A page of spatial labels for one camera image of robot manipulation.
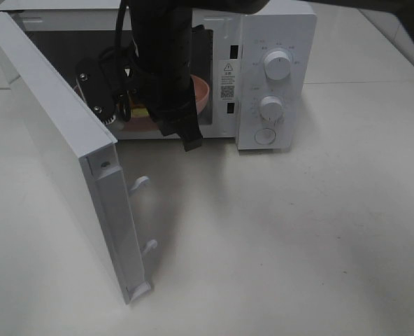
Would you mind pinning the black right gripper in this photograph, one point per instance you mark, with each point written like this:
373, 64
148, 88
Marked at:
153, 70

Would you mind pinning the white bread sandwich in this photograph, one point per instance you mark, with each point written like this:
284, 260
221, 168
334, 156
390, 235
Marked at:
138, 110

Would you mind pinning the pink round plate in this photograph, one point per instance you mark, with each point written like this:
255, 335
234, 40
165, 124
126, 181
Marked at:
202, 94

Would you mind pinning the white microwave door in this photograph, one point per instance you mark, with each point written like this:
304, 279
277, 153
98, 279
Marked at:
79, 154

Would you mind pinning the round microwave door button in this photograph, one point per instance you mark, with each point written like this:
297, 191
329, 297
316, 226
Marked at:
265, 136

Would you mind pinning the white microwave knob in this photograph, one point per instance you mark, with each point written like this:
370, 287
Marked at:
277, 64
271, 108

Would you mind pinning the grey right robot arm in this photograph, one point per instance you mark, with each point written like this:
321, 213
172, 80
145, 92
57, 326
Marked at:
263, 7

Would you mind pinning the warning label with QR code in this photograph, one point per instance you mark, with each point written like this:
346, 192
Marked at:
226, 77

